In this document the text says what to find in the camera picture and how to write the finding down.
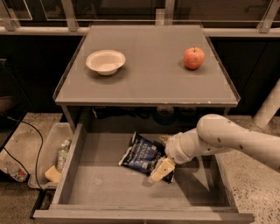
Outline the open grey top drawer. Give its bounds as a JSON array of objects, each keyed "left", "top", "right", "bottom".
[{"left": 34, "top": 125, "right": 254, "bottom": 224}]

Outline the red apple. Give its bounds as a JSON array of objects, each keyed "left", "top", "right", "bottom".
[{"left": 183, "top": 46, "right": 205, "bottom": 70}]

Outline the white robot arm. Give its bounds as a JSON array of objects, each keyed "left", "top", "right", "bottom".
[{"left": 149, "top": 114, "right": 280, "bottom": 183}]

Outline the plastic bottle on floor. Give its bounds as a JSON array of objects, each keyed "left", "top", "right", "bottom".
[{"left": 5, "top": 161, "right": 28, "bottom": 183}]

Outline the clear plastic bin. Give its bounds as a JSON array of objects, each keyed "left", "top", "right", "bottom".
[{"left": 28, "top": 122, "right": 74, "bottom": 189}]

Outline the grey cabinet with counter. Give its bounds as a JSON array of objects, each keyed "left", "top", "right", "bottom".
[{"left": 53, "top": 25, "right": 240, "bottom": 128}]

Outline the plastic bottle in bin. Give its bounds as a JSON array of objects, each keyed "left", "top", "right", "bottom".
[{"left": 56, "top": 139, "right": 71, "bottom": 172}]

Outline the metal railing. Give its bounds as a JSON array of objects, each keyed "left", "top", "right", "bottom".
[{"left": 0, "top": 0, "right": 280, "bottom": 38}]

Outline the white paper bowl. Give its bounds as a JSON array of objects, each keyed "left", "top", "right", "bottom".
[{"left": 86, "top": 50, "right": 126, "bottom": 75}]

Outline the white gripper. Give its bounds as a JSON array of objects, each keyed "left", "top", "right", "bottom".
[{"left": 148, "top": 132, "right": 191, "bottom": 184}]

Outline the yellow sponge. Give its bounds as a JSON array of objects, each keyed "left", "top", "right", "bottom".
[{"left": 45, "top": 165, "right": 61, "bottom": 183}]

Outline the blue chip bag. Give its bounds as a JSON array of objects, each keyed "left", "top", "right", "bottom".
[{"left": 118, "top": 132, "right": 166, "bottom": 184}]

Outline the black cable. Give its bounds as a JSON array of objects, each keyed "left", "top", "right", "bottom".
[{"left": 3, "top": 115, "right": 45, "bottom": 191}]

